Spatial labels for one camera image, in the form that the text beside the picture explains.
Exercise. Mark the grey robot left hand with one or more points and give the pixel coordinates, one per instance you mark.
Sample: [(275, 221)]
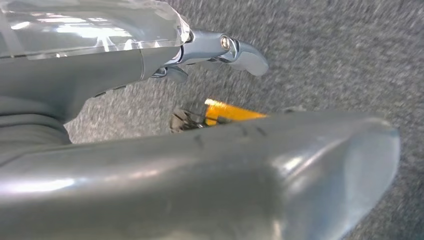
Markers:
[(82, 69)]

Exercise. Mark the yellow floor tape square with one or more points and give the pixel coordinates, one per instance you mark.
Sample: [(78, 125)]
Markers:
[(228, 112)]

